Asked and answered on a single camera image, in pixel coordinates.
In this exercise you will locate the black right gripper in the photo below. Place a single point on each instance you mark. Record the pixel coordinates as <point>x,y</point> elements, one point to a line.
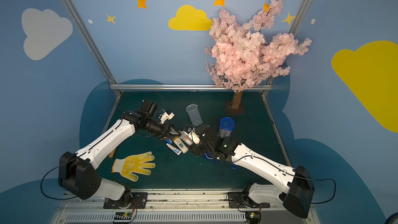
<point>202,141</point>

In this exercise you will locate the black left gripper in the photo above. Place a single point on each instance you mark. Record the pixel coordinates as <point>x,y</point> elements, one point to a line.
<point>169,130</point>

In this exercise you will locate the small white toothpaste tube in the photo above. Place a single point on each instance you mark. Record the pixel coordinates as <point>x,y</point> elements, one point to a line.
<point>174,149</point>

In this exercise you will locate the clear blue-lid container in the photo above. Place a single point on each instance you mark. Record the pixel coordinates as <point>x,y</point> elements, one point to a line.
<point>194,115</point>
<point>227,125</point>
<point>184,137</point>

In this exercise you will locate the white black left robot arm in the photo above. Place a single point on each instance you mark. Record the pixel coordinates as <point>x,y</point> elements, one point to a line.
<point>77,171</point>

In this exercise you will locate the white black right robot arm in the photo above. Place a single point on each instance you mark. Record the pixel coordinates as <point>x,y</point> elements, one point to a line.
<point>294,187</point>

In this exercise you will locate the yellow white work glove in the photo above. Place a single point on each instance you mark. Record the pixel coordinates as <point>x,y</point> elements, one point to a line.
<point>134,165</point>

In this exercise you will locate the green plastic garden fork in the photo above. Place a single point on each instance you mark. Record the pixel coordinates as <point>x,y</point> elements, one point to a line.
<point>112,153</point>

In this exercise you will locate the right small circuit board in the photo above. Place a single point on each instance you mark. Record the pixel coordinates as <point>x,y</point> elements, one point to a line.
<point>252,218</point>

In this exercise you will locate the small circuit board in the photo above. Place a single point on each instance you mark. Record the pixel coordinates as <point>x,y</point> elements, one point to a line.
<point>252,218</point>
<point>122,217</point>

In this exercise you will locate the pink artificial blossom tree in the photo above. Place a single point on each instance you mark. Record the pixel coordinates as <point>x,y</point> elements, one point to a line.
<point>244,58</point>

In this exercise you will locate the left small circuit board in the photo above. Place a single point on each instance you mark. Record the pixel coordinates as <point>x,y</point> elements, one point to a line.
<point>122,217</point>

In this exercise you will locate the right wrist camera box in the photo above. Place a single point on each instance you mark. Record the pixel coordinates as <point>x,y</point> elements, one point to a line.
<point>190,131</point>

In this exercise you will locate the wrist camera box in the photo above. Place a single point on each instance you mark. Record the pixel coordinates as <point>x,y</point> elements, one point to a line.
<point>190,131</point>
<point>149,109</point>

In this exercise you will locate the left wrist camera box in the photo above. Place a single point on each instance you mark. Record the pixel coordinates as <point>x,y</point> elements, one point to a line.
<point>149,109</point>

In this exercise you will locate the dark metal tree base plate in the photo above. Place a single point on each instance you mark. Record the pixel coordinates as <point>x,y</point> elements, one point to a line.
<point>234,111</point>

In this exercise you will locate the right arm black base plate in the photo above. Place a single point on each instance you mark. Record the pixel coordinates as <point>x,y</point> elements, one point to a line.
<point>242,200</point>

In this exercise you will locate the horizontal aluminium back rail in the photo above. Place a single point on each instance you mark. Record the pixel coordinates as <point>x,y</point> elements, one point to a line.
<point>150,87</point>

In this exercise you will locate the front aluminium rail frame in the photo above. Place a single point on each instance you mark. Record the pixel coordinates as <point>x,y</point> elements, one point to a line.
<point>177,206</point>

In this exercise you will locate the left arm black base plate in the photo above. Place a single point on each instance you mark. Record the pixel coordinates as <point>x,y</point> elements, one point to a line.
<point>140,199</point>

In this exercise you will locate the left aluminium corner post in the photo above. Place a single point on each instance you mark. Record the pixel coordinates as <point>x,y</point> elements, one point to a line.
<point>83,30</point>

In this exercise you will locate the aluminium corner post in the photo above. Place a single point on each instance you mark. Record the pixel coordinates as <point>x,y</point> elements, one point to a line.
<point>83,30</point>
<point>298,9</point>

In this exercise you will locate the right aluminium corner post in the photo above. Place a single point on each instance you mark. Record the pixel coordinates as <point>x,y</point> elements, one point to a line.
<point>298,9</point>

